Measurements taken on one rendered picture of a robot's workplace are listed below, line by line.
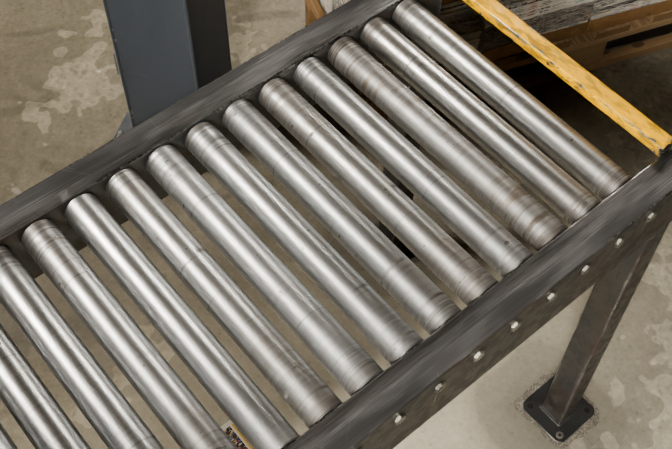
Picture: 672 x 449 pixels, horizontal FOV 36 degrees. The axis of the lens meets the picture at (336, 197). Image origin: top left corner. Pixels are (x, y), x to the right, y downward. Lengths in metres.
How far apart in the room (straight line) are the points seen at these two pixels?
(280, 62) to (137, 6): 0.66
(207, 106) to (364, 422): 0.52
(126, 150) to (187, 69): 0.79
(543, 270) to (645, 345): 0.94
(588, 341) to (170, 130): 0.82
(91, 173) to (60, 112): 1.15
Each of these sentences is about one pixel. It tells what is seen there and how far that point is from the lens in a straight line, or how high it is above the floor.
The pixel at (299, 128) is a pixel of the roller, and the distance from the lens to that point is 1.45.
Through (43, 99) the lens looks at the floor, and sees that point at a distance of 2.61.
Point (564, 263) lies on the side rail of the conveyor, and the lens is 1.35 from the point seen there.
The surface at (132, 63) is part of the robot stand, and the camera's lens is 2.27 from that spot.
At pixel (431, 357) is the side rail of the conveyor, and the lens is 1.26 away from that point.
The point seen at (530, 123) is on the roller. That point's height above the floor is 0.79.
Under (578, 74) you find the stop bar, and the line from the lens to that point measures 1.52.
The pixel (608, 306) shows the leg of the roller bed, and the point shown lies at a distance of 1.73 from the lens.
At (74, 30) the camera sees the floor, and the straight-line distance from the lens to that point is 2.75.
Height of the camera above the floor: 1.92
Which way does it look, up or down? 55 degrees down
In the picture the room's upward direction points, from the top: 1 degrees clockwise
